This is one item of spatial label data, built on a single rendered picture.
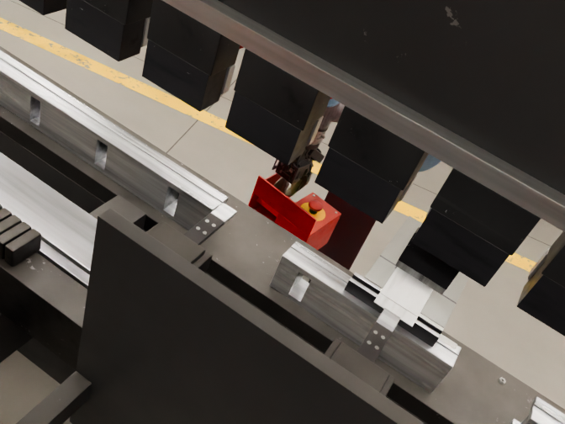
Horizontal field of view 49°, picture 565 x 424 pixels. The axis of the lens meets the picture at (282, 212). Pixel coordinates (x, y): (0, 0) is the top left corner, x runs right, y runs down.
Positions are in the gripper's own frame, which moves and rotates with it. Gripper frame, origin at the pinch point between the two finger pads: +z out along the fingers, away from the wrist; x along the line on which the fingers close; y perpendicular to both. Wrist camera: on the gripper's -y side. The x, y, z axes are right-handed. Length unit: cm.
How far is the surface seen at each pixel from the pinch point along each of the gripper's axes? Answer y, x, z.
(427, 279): 36, 49, -30
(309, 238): 8.5, 15.3, 0.4
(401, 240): 18.2, 37.7, -22.3
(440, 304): 27, 53, -22
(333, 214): -3.5, 14.0, -2.1
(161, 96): -96, -132, 68
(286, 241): 27.2, 17.2, -8.9
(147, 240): 92, 29, -50
